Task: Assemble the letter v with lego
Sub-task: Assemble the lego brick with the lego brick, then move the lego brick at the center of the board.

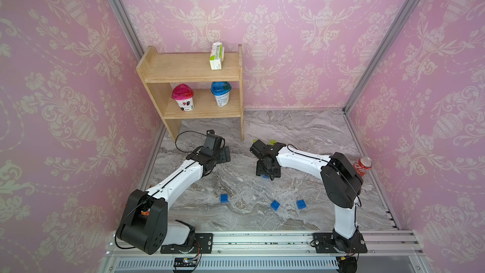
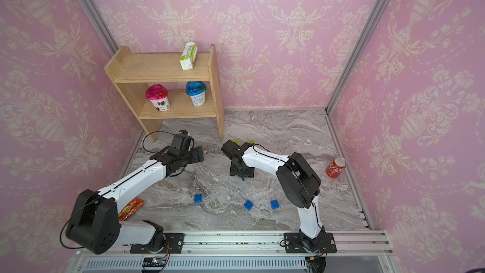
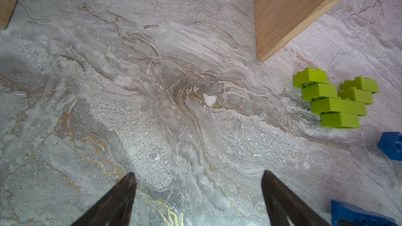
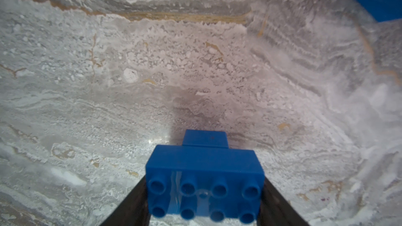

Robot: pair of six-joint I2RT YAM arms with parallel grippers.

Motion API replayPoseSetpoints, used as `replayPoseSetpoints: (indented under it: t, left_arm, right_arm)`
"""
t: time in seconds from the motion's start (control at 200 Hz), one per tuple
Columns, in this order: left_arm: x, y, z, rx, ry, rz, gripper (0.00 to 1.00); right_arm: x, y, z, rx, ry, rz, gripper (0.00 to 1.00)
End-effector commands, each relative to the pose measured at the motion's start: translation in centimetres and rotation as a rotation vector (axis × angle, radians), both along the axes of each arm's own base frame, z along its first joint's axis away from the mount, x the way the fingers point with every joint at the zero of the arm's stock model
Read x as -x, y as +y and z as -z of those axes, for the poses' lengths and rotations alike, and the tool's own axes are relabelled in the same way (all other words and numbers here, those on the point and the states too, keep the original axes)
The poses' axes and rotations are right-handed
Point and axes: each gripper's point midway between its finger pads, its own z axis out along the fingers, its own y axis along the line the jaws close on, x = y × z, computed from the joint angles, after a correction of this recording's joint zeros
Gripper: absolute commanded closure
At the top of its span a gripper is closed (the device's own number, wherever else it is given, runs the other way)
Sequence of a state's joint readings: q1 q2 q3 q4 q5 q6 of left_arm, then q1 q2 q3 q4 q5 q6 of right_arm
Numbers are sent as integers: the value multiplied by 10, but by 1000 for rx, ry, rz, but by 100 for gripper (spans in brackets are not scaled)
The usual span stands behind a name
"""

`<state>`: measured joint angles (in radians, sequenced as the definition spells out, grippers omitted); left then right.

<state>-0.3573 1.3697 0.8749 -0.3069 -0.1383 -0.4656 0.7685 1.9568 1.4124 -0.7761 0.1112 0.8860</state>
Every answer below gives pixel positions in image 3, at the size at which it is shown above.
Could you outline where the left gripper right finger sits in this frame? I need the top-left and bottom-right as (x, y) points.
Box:
(261, 170), (329, 226)

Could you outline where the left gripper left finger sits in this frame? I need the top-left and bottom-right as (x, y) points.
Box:
(73, 172), (137, 226)

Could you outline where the green small lego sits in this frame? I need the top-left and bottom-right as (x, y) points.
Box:
(340, 76), (380, 94)
(338, 87), (373, 105)
(320, 113), (360, 129)

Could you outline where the green long lego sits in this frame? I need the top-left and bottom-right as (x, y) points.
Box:
(312, 98), (367, 116)

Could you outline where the green lego pair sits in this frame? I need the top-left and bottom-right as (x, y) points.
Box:
(293, 68), (338, 102)

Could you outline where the blue large lego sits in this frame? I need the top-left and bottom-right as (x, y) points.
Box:
(331, 199), (398, 226)

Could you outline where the blue small lego far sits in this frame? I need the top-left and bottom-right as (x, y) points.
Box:
(378, 132), (402, 161)

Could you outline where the wooden two-tier shelf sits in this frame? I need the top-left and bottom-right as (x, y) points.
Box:
(1, 0), (333, 71)

